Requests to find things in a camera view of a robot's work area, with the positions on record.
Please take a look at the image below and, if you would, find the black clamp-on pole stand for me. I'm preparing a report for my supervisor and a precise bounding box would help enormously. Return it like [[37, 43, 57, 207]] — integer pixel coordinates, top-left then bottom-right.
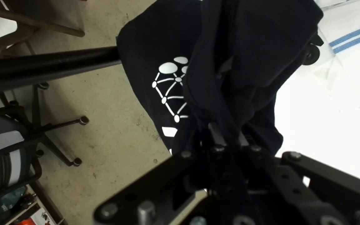
[[0, 45, 122, 98]]

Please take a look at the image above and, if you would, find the white towel with blue stripes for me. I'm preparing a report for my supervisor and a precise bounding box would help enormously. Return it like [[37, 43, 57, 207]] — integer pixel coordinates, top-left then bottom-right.
[[312, 4, 360, 77]]

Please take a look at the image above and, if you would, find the black shirt with white print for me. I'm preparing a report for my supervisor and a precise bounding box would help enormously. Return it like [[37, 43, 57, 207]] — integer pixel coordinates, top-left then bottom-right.
[[116, 0, 325, 158]]

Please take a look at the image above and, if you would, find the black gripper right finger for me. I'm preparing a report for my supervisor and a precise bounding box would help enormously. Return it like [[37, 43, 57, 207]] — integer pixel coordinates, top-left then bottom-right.
[[232, 132, 360, 225]]

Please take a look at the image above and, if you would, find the low shelf with items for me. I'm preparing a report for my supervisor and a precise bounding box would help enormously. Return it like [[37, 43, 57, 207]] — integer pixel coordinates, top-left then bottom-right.
[[0, 183, 69, 225]]

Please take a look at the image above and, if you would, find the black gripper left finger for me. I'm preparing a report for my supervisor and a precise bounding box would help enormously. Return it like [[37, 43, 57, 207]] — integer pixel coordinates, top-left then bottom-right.
[[94, 122, 232, 225]]

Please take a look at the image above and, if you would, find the black swivel office chair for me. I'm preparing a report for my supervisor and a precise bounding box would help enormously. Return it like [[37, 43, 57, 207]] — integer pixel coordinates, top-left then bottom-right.
[[0, 80, 90, 210]]

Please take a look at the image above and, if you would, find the wooden furniture frame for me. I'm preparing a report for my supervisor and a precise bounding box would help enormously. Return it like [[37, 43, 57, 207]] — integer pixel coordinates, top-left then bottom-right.
[[0, 0, 87, 60]]

